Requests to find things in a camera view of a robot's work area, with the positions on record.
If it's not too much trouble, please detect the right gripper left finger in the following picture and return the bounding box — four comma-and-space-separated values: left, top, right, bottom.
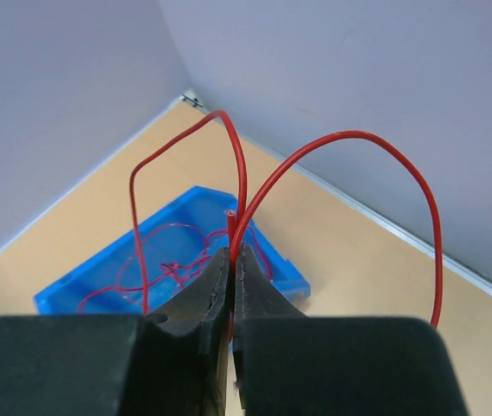
0, 248, 232, 415

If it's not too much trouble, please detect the red wire tangle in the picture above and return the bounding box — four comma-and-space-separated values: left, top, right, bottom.
128, 109, 444, 343

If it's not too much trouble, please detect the blue single bin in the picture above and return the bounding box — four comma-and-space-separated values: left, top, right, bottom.
33, 185, 312, 317

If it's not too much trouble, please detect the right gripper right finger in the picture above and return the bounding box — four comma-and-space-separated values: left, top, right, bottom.
233, 245, 468, 415

